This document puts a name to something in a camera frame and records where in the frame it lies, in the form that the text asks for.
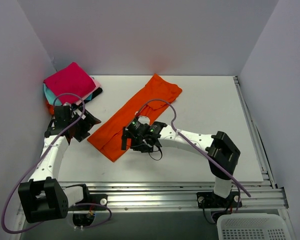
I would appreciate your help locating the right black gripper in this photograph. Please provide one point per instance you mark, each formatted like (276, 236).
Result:
(126, 135)

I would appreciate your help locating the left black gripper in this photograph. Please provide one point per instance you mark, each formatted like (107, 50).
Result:
(82, 124)

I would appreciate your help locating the orange t-shirt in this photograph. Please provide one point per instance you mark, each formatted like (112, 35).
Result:
(108, 138)
(50, 108)

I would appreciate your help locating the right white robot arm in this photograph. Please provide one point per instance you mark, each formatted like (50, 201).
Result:
(220, 151)

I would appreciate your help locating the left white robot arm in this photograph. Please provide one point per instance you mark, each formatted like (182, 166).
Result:
(42, 197)

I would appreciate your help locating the orange folded t-shirt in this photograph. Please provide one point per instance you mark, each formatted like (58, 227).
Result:
(50, 108)

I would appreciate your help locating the teal folded t-shirt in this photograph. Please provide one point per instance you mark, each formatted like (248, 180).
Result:
(50, 96)

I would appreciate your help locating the magenta folded t-shirt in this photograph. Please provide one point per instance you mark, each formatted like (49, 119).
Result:
(62, 83)

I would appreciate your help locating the black folded t-shirt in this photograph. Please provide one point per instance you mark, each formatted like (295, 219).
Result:
(94, 94)

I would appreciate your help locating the pink folded t-shirt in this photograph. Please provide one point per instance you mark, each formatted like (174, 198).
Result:
(84, 87)

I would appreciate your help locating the white plastic basket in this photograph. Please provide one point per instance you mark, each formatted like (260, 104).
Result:
(252, 226)

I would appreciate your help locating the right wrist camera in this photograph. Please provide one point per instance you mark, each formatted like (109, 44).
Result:
(143, 119)

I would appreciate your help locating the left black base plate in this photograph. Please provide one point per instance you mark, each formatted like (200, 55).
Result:
(99, 199)

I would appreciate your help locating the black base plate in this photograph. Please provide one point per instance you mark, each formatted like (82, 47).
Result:
(99, 199)
(209, 200)

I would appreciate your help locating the aluminium mounting rail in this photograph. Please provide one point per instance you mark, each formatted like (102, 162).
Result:
(128, 197)

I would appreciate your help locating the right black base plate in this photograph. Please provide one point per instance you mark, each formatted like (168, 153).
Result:
(209, 200)

